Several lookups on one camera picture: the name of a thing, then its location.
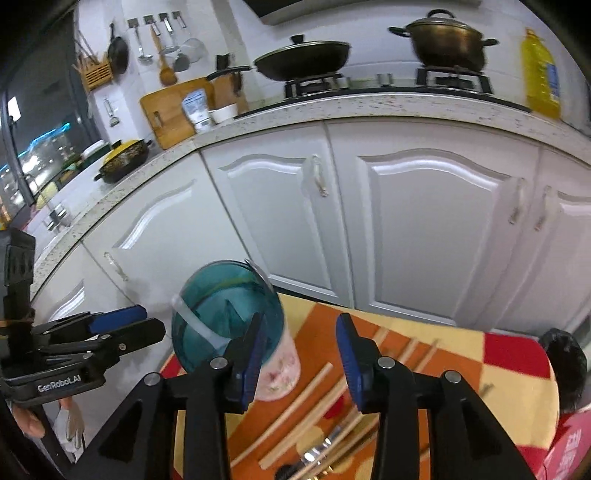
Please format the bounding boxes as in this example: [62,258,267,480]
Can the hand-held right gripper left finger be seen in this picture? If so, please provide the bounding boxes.
[69,311,271,480]

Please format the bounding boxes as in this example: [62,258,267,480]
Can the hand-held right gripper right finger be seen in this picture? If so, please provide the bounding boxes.
[335,313,550,480]

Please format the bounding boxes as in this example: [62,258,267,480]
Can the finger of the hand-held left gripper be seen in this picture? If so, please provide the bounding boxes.
[31,304,149,345]
[46,318,167,377]

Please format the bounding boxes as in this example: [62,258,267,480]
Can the light wooden chopstick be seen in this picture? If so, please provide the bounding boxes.
[229,362,334,468]
[259,381,352,470]
[398,338,420,365]
[414,340,440,372]

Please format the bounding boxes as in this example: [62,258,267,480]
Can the teal plastic cup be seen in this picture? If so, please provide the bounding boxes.
[171,260,302,401]

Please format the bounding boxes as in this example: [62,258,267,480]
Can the dark brown wooden handle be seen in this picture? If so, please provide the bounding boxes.
[318,415,380,480]

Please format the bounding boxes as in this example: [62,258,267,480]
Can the metal spoon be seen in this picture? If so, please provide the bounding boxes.
[295,438,334,468]

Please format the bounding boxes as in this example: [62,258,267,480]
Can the person's left hand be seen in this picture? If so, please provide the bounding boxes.
[13,398,88,457]

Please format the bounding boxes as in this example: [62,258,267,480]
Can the white cabinet door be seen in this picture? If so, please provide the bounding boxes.
[327,121,542,329]
[28,244,176,370]
[199,121,356,309]
[489,147,591,337]
[81,152,273,324]

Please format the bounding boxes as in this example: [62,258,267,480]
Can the orange yellow checkered cloth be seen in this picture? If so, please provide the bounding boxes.
[159,293,561,480]

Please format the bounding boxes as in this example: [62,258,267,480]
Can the window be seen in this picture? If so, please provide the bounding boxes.
[0,28,100,232]

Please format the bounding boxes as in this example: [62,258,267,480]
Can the white dish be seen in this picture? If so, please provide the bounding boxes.
[82,139,110,160]

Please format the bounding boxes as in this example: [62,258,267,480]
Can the wooden cutting board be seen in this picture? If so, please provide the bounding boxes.
[139,78,218,151]

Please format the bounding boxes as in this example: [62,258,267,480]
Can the black round object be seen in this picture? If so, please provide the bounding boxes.
[538,328,587,414]

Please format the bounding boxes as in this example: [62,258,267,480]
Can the wooden utensil holder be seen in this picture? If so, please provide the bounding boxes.
[74,53,114,93]

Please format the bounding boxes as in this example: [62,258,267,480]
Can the blue white packet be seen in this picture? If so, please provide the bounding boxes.
[181,90,213,133]

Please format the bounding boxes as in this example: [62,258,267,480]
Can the red printed cloth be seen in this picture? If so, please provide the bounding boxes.
[515,411,591,480]

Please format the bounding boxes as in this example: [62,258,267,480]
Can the white bowl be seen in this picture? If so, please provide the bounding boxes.
[209,103,239,124]

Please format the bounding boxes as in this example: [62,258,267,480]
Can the small black frying pan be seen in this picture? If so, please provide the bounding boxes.
[107,23,130,75]

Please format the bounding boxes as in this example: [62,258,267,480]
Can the wooden spatula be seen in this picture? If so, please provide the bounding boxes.
[150,27,178,86]

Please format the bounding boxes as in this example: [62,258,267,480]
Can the wooden knife block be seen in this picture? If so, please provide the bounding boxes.
[215,71,247,112]

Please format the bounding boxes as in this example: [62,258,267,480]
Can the metal ladle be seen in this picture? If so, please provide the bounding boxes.
[128,18,154,64]

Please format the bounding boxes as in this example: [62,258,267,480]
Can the black gas stove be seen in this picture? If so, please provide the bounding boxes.
[233,66,534,121]

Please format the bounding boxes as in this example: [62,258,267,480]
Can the metal skimmer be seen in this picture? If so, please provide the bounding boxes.
[159,14,181,54]

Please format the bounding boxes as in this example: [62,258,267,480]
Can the glass lid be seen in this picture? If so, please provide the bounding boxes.
[178,38,206,64]

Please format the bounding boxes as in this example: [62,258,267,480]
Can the black wok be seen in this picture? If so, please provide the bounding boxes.
[206,34,352,83]

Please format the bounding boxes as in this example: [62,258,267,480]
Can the black wok lid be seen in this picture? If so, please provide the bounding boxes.
[256,34,352,58]

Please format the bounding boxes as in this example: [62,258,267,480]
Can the brass cooking pot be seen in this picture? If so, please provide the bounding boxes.
[389,9,499,75]

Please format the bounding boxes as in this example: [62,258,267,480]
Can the yellow cooking oil bottle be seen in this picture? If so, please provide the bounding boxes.
[521,28,562,121]

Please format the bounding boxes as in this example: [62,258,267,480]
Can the brass pot lid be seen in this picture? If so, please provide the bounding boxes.
[406,9,483,35]

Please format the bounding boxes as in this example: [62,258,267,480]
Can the silver cabinet handle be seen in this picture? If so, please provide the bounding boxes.
[310,154,330,197]
[103,251,129,282]
[508,178,527,227]
[533,185,553,232]

